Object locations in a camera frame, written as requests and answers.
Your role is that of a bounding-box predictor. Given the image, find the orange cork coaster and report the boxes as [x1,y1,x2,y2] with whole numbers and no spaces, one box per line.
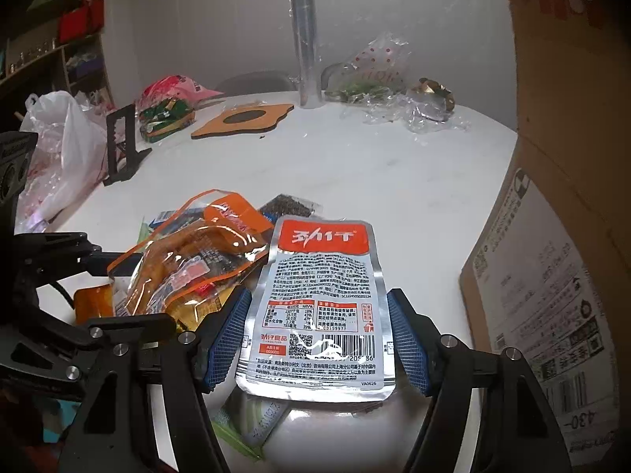
[191,103,295,140]

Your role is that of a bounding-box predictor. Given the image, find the cardboard box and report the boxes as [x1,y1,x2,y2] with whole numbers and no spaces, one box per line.
[458,0,631,472]

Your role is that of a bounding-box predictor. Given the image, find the orange transparent snack bag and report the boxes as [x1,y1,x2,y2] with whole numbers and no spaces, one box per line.
[107,188,275,327]

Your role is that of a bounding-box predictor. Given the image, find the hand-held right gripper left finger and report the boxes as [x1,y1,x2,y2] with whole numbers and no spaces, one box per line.
[54,287,256,473]

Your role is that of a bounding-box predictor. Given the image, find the white plastic bag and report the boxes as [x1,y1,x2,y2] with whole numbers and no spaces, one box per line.
[15,91,112,233]

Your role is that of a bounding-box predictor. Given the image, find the pink plastic bag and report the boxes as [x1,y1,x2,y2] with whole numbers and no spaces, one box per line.
[135,75,225,112]

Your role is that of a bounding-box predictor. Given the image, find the small orange packet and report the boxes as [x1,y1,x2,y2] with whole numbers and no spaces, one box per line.
[74,283,117,326]

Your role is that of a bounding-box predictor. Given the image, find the clear plastic cylinder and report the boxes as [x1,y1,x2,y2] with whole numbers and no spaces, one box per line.
[290,0,324,109]

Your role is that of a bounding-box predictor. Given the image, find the black phone stand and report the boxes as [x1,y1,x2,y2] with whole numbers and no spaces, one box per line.
[103,104,153,187]

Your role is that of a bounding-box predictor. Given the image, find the blue snack packet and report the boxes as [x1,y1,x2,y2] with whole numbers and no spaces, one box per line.
[144,209,181,232]

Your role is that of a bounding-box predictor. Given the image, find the green snack packets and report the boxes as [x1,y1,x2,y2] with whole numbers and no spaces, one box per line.
[138,97,196,143]

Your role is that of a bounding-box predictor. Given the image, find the red bag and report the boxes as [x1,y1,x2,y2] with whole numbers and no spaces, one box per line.
[59,0,106,44]

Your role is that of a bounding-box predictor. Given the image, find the clear dotted plastic bag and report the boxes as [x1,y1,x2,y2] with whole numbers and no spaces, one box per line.
[323,32,413,104]

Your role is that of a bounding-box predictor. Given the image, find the dark seed bar packet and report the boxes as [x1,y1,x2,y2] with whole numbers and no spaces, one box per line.
[257,194,316,218]

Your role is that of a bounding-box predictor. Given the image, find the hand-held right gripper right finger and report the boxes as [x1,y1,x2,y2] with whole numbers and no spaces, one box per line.
[386,288,583,473]

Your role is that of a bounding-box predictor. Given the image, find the green white packet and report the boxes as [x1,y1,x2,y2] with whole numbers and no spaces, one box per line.
[209,393,293,460]

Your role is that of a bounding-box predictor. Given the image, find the wooden shelf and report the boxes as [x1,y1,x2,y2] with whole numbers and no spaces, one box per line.
[0,0,112,134]

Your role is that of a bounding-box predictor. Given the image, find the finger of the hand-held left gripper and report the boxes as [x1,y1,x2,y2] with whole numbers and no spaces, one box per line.
[14,231,145,287]
[0,300,177,402]

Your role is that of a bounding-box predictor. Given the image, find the crumpled clear plastic wrap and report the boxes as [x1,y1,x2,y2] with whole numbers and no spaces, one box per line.
[341,85,469,135]

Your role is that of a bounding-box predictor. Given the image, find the silver snack packet red label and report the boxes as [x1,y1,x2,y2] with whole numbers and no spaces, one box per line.
[235,215,398,402]

